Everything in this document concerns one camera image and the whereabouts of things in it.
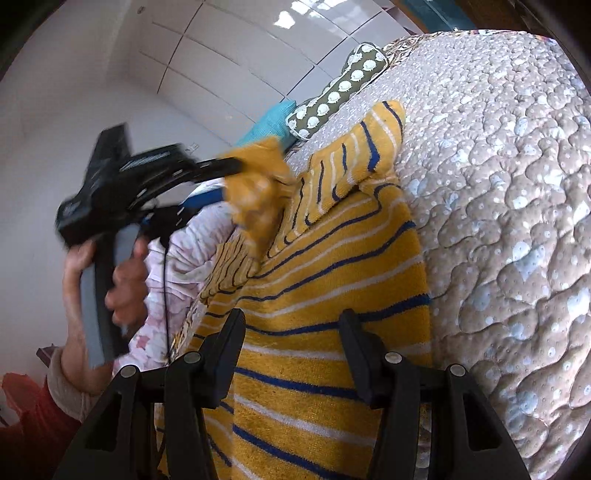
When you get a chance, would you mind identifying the person's left forearm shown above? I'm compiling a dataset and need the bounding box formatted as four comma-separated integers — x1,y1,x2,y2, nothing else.
46,323,118,421

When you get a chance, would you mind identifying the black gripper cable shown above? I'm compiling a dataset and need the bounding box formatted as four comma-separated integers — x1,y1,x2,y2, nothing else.
154,235,175,467

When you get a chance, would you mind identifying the person's left hand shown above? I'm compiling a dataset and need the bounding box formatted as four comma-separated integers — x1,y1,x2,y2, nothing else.
62,239,151,346

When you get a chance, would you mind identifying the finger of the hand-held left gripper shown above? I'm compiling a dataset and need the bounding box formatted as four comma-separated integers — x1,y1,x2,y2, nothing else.
152,191,228,241
182,157,246,183

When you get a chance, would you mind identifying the person's red clothing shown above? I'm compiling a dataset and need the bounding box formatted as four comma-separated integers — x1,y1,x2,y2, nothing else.
0,373,90,480

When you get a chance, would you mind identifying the beige quilted bedspread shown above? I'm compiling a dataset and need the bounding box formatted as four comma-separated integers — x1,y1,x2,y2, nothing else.
281,30,591,480

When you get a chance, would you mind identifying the green white-print bolster pillow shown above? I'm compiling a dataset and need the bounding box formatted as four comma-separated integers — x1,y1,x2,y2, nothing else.
285,42,389,141

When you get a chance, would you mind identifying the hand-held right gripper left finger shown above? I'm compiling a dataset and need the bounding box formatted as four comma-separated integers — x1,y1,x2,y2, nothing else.
53,308,246,480

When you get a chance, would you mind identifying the teal pillow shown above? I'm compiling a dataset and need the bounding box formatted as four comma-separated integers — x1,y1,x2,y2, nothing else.
238,102,298,146

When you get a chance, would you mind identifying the yellow striped towel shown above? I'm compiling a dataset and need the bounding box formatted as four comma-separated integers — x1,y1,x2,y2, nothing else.
154,100,435,480

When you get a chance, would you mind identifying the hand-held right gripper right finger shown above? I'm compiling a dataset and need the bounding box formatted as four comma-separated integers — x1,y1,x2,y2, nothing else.
338,309,532,480

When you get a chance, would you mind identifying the pink floral duvet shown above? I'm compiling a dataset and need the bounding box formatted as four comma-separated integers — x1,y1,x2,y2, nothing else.
113,180,241,374

